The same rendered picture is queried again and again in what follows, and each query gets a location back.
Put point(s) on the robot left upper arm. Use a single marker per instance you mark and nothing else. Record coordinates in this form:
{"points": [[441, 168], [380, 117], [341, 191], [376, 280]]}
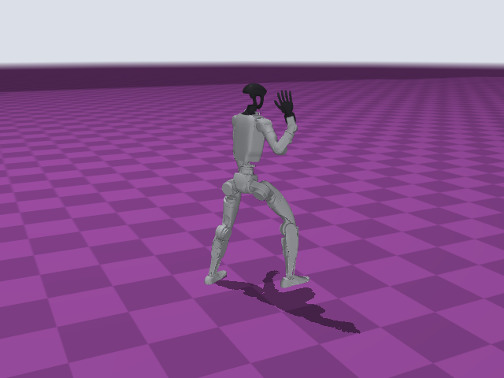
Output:
{"points": [[233, 124]]}

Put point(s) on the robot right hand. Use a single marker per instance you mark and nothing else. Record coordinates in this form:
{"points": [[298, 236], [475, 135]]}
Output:
{"points": [[285, 106]]}

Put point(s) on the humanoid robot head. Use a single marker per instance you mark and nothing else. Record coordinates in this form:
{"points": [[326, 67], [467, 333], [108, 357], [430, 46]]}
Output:
{"points": [[254, 90]]}

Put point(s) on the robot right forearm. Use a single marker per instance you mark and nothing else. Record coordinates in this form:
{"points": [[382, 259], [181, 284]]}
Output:
{"points": [[287, 137]]}

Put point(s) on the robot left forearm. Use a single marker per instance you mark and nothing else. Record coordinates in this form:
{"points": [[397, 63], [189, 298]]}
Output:
{"points": [[239, 163]]}

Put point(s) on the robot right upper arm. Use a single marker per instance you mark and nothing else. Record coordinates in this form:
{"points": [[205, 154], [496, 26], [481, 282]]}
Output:
{"points": [[265, 126]]}

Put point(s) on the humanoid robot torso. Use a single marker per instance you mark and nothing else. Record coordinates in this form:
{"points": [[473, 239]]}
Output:
{"points": [[248, 147]]}

